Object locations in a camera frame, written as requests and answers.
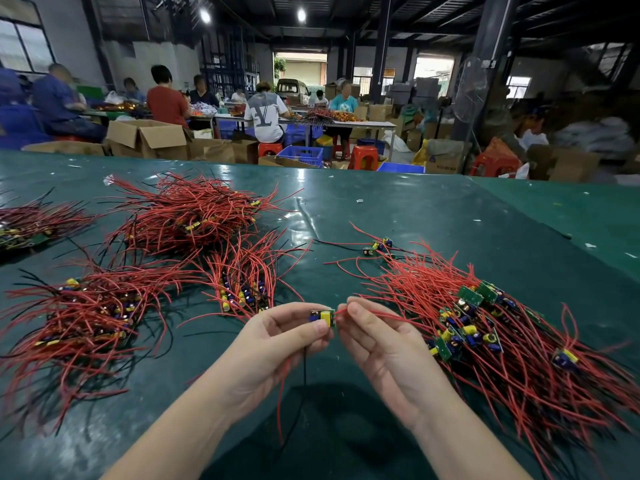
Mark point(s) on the beige van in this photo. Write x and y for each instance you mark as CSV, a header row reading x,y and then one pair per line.
x,y
292,91

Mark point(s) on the window with dark frame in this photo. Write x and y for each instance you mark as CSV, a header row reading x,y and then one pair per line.
x,y
25,44

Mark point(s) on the white plastic scrap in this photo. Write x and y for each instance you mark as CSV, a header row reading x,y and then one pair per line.
x,y
108,180

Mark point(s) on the person's left forearm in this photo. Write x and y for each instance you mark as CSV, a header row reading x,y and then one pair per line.
x,y
185,434

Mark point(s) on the open cardboard box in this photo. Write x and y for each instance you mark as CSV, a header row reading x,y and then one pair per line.
x,y
150,137

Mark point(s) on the red plastic stool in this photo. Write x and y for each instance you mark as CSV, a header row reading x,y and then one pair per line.
x,y
364,157
270,148
492,165

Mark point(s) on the person's right forearm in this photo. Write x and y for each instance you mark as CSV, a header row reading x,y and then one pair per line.
x,y
465,444

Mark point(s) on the black steel pillar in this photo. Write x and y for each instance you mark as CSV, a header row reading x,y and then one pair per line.
x,y
487,44
382,44

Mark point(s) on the black standing fan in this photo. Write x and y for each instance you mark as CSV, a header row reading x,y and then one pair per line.
x,y
470,89

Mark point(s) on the flat cardboard box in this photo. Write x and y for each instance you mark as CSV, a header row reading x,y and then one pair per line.
x,y
65,147

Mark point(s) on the brown cardboard box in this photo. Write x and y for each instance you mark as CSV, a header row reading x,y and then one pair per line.
x,y
565,163
445,157
246,151
212,150

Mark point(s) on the person's right thumb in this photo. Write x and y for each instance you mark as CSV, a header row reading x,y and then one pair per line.
x,y
372,314

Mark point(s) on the white work table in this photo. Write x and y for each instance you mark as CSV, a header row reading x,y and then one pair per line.
x,y
370,124

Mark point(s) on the round ceiling lamp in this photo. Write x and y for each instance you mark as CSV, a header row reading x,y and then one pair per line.
x,y
301,14
205,15

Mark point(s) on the heap of white bags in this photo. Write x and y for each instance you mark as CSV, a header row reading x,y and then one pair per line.
x,y
595,134

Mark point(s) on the person's left hand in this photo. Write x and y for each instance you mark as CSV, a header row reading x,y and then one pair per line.
x,y
260,354

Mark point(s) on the person's right hand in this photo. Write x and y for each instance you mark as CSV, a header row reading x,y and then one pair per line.
x,y
400,364

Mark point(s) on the person's left thumb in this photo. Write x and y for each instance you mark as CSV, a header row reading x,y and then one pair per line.
x,y
305,334

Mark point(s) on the person's right middle finger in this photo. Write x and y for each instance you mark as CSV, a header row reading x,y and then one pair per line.
x,y
348,350

